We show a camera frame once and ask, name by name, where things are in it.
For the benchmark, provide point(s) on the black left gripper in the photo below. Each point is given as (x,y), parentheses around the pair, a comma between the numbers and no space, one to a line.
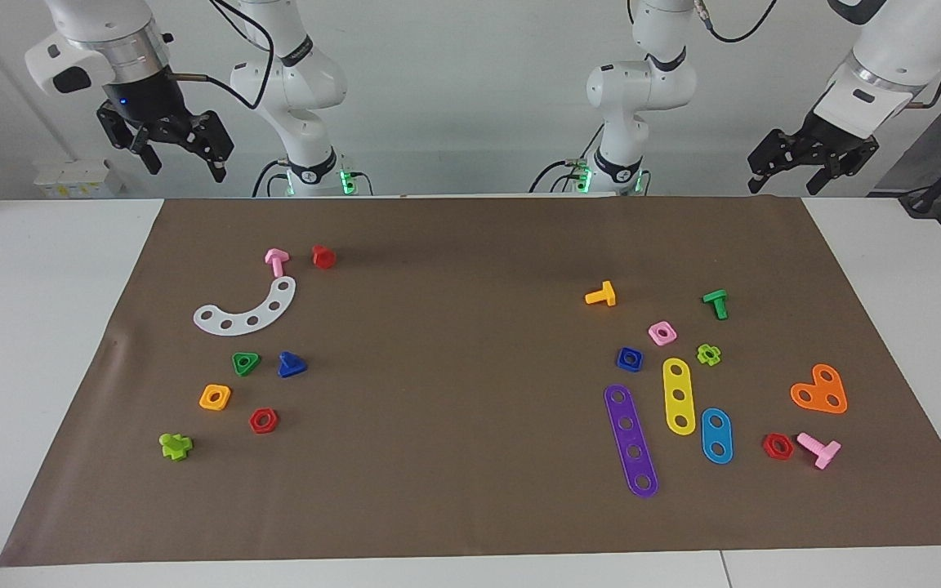
(838,137)

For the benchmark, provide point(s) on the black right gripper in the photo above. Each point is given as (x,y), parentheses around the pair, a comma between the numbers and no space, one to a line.
(144,98)

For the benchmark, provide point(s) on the blue triangle-head plastic bolt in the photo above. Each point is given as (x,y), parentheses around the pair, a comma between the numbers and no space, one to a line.
(291,367)

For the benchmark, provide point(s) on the blue square plastic nut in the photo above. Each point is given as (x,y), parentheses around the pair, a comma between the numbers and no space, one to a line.
(622,362)

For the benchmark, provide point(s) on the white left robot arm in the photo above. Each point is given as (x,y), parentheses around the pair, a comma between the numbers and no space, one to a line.
(642,82)

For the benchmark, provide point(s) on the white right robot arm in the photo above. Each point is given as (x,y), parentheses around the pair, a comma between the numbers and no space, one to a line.
(103,24)

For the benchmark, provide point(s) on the dark grey partition panel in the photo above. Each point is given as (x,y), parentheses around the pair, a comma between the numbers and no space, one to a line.
(920,163)

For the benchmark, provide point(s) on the white box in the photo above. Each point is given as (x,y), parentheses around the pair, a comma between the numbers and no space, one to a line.
(62,184)

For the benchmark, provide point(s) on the pink plastic bolt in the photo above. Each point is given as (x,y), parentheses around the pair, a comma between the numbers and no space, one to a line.
(822,451)
(277,261)

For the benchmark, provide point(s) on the red plastic bolt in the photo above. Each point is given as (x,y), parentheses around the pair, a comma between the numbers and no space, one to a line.
(324,257)

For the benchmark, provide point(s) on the white curved five-hole plate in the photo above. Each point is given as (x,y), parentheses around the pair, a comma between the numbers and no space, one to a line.
(239,323)

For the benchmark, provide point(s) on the lime green flower nut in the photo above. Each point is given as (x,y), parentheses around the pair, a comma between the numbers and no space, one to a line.
(702,355)

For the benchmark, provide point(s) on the pink square plastic nut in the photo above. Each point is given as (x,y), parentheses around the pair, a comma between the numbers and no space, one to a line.
(653,335)

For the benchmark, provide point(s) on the orange three-hole angled plate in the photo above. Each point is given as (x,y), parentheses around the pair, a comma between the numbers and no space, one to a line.
(818,392)

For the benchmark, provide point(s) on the green triangular plastic nut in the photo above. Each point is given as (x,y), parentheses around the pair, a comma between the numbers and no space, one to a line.
(238,367)

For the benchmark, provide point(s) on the orange plastic bolt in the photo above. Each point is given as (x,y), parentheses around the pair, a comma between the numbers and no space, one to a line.
(601,296)

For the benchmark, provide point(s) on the yellow three-hole plastic strip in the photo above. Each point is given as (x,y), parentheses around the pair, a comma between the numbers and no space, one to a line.
(679,381)

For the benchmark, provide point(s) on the orange square plastic nut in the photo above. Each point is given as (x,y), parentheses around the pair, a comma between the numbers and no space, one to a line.
(205,400)

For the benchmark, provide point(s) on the red hexagonal plastic nut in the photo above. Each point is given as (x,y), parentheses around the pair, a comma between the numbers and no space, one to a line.
(768,446)
(255,421)

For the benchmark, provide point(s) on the blue two-hole plastic strip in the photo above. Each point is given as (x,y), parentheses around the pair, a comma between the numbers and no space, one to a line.
(716,435)

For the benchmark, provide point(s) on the lime green plastic bolt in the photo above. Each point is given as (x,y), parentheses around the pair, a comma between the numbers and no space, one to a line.
(174,447)

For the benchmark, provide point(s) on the purple four-hole plastic strip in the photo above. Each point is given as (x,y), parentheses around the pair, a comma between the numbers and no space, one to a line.
(630,437)

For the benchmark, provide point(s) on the brown paper table mat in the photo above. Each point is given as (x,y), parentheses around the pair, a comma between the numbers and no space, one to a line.
(438,474)

